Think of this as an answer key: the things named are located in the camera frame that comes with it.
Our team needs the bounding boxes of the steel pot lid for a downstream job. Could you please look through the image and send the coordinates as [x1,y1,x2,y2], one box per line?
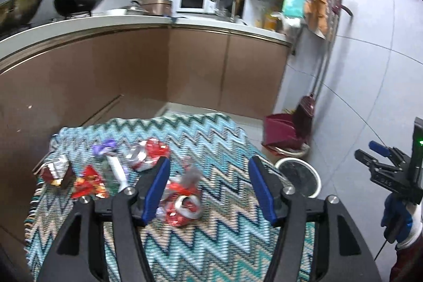
[118,3,149,16]

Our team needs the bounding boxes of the brass wok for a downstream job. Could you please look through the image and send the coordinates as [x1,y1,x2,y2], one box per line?
[0,0,42,32]

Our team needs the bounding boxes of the white bucket under dustpan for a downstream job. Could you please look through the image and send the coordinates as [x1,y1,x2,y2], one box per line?
[264,143,310,158]

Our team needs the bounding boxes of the white microwave oven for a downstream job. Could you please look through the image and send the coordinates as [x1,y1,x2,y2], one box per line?
[176,0,217,14]

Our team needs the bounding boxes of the black wok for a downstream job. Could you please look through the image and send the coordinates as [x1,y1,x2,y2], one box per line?
[54,0,103,18]

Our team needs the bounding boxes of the round trash bin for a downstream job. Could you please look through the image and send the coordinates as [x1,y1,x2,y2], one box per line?
[275,158,322,198]

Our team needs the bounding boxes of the zigzag knitted blanket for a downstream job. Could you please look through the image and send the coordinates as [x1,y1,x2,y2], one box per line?
[24,113,316,282]

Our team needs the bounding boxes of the white countertop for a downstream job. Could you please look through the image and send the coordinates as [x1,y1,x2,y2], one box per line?
[1,15,292,57]

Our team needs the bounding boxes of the clear red plastic bag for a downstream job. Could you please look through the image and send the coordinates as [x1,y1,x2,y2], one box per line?
[161,157,203,201]

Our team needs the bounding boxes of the crushed red soda can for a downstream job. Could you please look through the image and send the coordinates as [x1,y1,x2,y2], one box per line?
[164,195,203,228]

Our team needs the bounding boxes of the maroon broom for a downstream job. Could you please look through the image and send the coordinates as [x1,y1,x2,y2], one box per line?
[292,4,353,142]

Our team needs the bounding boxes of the red silver foil wrapper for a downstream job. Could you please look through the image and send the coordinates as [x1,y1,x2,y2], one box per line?
[126,137,171,172]

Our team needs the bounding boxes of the red snack packet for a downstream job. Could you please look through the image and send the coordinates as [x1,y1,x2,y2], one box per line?
[71,165,109,200]

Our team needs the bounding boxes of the brown kitchen cabinets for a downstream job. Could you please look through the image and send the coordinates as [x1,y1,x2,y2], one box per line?
[1,26,288,243]

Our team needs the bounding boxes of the blue gloved right hand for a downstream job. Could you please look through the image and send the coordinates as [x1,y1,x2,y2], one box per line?
[381,193,422,250]

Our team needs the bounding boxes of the maroon dustpan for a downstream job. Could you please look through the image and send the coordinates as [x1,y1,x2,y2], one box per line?
[262,113,309,150]

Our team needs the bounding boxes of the purple plastic wrapper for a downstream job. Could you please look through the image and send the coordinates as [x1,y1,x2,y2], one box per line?
[92,139,117,158]

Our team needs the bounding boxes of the yellow bottle on counter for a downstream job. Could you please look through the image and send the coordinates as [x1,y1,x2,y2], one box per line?
[263,9,280,32]

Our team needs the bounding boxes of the copper pot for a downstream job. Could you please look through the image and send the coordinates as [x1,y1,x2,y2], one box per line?
[141,0,173,17]

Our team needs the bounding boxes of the crumpled silver brown carton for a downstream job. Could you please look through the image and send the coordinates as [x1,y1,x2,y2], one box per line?
[32,152,74,189]

